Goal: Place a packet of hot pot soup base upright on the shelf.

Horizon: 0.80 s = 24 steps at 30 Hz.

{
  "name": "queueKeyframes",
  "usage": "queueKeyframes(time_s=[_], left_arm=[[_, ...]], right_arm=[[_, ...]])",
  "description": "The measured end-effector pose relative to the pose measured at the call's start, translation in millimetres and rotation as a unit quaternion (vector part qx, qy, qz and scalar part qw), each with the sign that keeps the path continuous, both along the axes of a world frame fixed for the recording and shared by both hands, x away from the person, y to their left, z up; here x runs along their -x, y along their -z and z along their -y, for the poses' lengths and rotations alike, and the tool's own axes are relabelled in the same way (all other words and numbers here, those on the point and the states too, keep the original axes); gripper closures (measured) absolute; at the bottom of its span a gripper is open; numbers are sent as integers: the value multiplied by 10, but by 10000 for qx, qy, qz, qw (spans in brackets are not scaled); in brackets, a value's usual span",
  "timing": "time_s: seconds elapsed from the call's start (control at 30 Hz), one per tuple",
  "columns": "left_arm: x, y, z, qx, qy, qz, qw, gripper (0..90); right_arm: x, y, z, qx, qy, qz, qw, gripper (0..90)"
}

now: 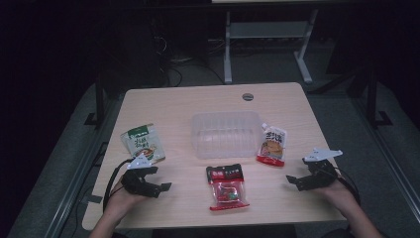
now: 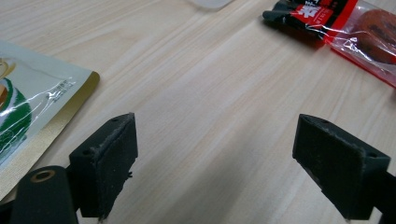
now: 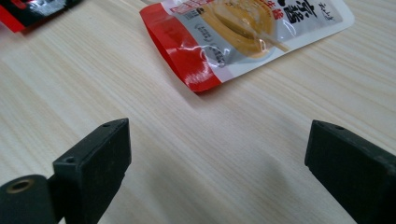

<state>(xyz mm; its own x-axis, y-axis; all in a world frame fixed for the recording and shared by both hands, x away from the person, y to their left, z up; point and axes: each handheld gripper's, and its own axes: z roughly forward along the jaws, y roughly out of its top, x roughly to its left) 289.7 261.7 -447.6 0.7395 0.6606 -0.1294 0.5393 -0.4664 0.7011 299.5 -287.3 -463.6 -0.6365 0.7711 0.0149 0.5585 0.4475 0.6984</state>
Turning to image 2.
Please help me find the cream and green foil pouch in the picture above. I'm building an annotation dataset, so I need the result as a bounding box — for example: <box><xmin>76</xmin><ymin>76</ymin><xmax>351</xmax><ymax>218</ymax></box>
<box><xmin>0</xmin><ymin>39</ymin><xmax>101</xmax><ymax>202</ymax></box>

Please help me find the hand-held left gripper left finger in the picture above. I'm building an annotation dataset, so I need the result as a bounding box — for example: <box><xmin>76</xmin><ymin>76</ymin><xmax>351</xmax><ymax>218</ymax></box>
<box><xmin>68</xmin><ymin>112</ymin><xmax>139</xmax><ymax>219</ymax></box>

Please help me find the red and black snack packet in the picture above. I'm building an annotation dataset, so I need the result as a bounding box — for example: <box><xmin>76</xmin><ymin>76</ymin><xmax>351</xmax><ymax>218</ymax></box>
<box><xmin>262</xmin><ymin>0</ymin><xmax>396</xmax><ymax>89</ymax></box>

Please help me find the white plastic container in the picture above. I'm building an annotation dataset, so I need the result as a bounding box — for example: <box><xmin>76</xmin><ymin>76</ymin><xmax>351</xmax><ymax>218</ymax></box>
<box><xmin>186</xmin><ymin>0</ymin><xmax>236</xmax><ymax>12</ymax></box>

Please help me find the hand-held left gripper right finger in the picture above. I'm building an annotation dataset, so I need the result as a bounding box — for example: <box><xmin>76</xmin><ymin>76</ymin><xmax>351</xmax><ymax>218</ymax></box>
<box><xmin>291</xmin><ymin>113</ymin><xmax>392</xmax><ymax>220</ymax></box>

